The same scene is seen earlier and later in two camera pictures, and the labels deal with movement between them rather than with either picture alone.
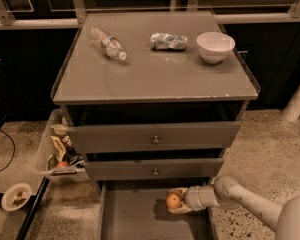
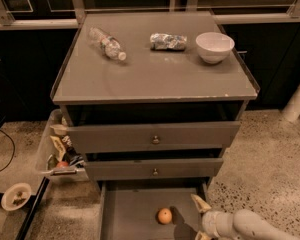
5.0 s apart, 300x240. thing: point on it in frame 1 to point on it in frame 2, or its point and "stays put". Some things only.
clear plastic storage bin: (58, 158) stays put
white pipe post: (299, 100) stays put
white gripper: (192, 198) to (210, 222)
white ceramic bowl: (215, 47) stays put
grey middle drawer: (152, 168) stays put
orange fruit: (172, 200) to (164, 215)
